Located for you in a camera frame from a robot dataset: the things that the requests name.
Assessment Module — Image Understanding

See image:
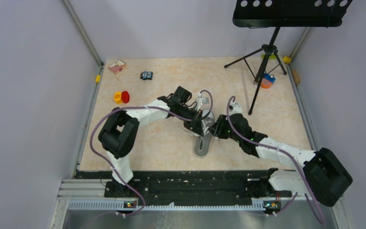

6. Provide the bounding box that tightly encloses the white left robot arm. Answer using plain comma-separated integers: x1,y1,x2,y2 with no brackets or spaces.
97,86,214,197

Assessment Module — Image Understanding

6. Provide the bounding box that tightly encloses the yellow round toy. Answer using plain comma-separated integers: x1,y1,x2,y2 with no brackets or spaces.
113,92,123,104

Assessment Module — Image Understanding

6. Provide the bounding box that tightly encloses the yellow corner clip right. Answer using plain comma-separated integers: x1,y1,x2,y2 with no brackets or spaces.
282,56,292,64

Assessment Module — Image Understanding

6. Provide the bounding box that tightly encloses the pink and white box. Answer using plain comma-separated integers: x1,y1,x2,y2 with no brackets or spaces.
108,60,127,75

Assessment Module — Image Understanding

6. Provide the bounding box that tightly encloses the black music stand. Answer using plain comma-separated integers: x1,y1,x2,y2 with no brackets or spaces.
224,0,354,116

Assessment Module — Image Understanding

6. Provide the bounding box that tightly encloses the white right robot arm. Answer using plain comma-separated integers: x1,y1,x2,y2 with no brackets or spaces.
209,114,353,207

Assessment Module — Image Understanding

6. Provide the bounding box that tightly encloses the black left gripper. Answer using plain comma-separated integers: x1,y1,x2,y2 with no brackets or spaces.
176,104,204,137

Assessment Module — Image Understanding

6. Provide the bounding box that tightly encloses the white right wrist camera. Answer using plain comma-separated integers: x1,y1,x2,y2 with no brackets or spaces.
228,103,243,116

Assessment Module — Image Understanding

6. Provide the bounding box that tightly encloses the yellow corner clip left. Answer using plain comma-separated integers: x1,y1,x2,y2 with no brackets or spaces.
95,75,101,83

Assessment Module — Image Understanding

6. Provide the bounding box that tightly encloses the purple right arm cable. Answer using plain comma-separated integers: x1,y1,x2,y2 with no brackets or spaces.
226,96,326,225

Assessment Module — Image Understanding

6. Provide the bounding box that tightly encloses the red round toy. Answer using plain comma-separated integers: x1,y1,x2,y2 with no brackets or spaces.
121,91,130,104

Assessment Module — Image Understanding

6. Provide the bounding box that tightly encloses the orange blue toy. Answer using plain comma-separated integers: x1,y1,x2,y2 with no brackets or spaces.
261,73,276,89

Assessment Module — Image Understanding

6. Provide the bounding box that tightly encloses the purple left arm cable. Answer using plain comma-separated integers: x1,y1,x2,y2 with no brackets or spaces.
89,90,214,218

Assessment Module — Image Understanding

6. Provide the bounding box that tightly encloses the white slotted cable duct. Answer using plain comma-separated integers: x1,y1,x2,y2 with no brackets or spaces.
68,200,265,211

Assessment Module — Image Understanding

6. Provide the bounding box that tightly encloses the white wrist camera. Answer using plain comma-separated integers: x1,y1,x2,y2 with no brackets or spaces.
228,103,243,116
195,95,210,111

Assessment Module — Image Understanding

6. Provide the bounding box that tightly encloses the small black blue toy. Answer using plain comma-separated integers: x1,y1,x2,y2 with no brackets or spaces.
140,71,153,80

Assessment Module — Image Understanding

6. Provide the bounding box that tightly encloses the grey canvas sneaker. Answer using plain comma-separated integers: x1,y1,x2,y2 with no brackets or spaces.
194,109,216,159

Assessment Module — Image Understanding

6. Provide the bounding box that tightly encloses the yellow corner clip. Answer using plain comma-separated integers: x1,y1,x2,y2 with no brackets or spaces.
95,75,101,83
282,56,292,64

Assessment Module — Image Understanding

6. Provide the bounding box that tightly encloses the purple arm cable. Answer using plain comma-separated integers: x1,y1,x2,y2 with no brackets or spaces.
226,96,326,225
89,90,214,218

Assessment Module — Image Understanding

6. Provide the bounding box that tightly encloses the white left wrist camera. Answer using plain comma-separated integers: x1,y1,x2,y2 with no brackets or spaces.
195,95,210,111

